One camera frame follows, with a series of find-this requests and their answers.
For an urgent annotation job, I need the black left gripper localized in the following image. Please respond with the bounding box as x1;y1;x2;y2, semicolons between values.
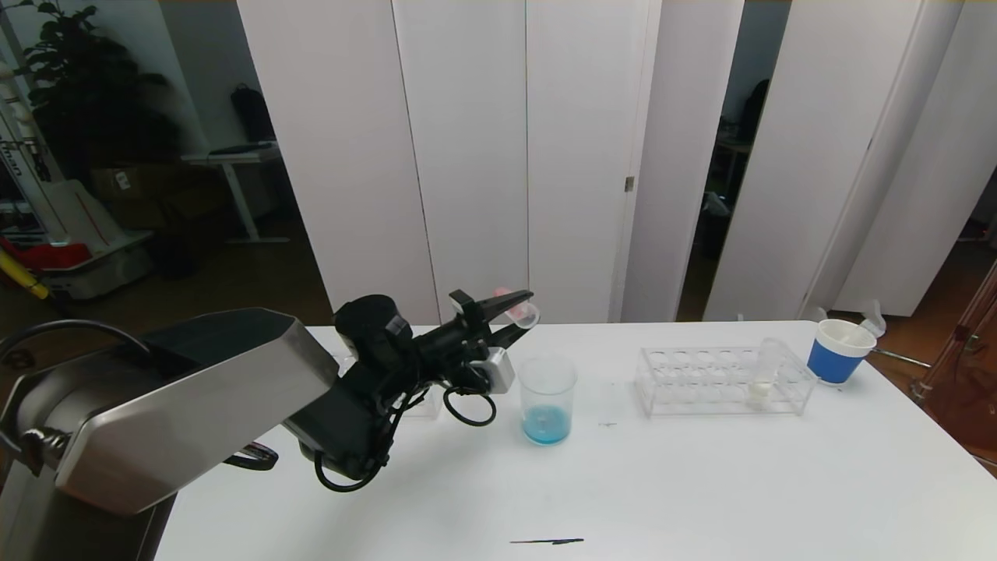
413;289;535;359

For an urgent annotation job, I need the orange red pigment test tube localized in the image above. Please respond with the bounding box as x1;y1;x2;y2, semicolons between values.
494;288;541;330

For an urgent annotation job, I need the pink red pigment test tube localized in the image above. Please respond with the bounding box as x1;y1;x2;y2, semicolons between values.
843;302;887;349

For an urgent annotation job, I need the clear acrylic tube rack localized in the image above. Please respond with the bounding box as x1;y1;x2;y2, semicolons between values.
401;383;446;420
634;346;817;416

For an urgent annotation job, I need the clear plastic beaker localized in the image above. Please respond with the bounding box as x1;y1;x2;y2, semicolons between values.
519;356;578;447

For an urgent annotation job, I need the pale yellow pigment test tube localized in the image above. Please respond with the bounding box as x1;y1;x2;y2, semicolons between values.
745;338;783;411

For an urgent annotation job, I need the yellow tube object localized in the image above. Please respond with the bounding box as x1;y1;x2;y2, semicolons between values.
0;249;51;301

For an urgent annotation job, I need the dark bin with white bag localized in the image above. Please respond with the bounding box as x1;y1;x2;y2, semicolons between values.
697;193;733;266

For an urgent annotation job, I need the white standing desk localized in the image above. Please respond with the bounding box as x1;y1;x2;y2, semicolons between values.
183;145;291;245

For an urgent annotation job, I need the black backpack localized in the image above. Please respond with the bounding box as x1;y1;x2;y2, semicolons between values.
231;84;279;143

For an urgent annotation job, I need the blue white paper cup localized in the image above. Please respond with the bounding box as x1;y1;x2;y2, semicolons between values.
806;319;878;386

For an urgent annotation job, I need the brown cardboard box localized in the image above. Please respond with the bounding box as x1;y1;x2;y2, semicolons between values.
92;164;168;203

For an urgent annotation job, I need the white machine with base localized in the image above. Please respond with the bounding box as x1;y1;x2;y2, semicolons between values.
0;62;153;301

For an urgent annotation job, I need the red flat object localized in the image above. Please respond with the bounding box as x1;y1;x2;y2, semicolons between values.
0;238;93;272

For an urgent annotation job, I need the dark green potted plant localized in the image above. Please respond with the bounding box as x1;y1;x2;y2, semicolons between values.
8;2;184;184

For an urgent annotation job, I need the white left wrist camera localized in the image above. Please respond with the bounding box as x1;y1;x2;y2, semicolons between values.
483;348;517;393

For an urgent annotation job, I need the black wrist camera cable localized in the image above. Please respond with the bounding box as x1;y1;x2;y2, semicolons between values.
443;385;498;428

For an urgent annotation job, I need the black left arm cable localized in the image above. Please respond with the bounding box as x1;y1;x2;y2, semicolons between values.
315;405;402;494

